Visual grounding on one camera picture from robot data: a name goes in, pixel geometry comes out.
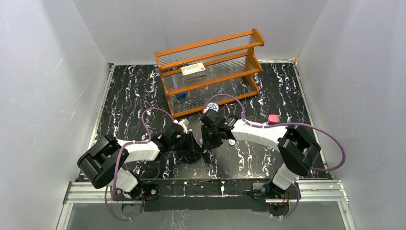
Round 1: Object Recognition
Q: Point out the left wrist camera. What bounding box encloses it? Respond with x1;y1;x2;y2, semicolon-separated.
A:
173;119;189;133

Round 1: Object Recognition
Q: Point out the round patterned tape roll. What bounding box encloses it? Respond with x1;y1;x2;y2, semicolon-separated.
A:
206;103;219;112

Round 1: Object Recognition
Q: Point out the black base bar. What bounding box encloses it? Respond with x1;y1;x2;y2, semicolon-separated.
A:
139;178;301;213

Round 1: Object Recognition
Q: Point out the orange wooden shelf rack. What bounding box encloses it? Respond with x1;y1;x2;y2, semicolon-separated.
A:
155;28;265;118

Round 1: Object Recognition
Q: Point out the aluminium rail frame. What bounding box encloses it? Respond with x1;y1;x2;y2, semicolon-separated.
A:
56;179;356;230

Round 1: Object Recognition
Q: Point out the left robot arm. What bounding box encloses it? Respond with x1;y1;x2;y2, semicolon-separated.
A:
77;120;203;199

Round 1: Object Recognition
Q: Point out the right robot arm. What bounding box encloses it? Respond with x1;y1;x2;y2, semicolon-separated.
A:
201;109;321;200

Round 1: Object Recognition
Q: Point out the small blue object on shelf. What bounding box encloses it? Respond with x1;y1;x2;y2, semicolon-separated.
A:
176;92;186;99

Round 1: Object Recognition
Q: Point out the white red staple box on shelf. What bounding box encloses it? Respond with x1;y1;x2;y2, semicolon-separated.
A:
180;62;206;80

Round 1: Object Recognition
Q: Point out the pink tape measure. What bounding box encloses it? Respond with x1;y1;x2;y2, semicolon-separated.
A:
268;114;280;124

